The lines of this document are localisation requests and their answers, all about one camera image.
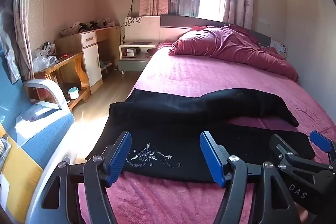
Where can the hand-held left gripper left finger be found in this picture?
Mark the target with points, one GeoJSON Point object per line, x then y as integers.
{"type": "Point", "coordinates": [119, 158]}

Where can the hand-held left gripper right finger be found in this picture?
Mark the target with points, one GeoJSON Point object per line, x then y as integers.
{"type": "Point", "coordinates": [210, 158]}

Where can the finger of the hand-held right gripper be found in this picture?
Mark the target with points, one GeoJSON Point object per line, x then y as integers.
{"type": "Point", "coordinates": [320, 141]}
{"type": "Point", "coordinates": [279, 146]}

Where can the black pants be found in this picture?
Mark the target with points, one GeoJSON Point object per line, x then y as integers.
{"type": "Point", "coordinates": [170, 113]}

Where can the person's right hand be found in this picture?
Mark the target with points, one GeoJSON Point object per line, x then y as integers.
{"type": "Point", "coordinates": [301, 214]}

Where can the white teal pot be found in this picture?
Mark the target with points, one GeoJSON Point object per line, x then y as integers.
{"type": "Point", "coordinates": [73, 93]}

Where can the bed with pink sheet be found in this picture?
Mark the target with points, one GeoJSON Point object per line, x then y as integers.
{"type": "Point", "coordinates": [210, 74]}

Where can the blue armchair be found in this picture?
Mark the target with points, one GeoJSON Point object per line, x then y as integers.
{"type": "Point", "coordinates": [34, 150]}

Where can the white paper sheet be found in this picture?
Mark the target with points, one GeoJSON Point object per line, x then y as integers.
{"type": "Point", "coordinates": [34, 124]}

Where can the white grey nightstand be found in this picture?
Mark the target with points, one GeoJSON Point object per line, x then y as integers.
{"type": "Point", "coordinates": [131, 64]}

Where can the small floral headboard panel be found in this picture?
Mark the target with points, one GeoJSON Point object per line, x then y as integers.
{"type": "Point", "coordinates": [281, 47]}

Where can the wooden desk with white cabinet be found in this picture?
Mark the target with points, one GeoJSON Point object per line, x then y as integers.
{"type": "Point", "coordinates": [92, 61]}

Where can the yellow envelope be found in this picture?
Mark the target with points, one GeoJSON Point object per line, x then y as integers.
{"type": "Point", "coordinates": [18, 182]}

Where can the wooden side table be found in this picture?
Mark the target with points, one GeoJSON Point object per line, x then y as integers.
{"type": "Point", "coordinates": [71, 66]}

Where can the dark red quilt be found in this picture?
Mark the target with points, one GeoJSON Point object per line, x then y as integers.
{"type": "Point", "coordinates": [231, 45]}

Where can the clear plastic bags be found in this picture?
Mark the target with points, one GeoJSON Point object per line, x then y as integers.
{"type": "Point", "coordinates": [44, 60]}

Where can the white floral headboard panel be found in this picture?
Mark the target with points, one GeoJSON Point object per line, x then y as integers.
{"type": "Point", "coordinates": [141, 29]}

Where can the woven basket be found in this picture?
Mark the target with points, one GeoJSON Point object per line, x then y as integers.
{"type": "Point", "coordinates": [69, 31]}

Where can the grey headboard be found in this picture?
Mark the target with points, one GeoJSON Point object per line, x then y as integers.
{"type": "Point", "coordinates": [183, 21]}

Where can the hanging plastic bag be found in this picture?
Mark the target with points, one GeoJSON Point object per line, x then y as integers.
{"type": "Point", "coordinates": [10, 37]}

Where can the white wall socket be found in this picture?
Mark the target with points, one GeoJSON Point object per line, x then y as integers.
{"type": "Point", "coordinates": [264, 21]}

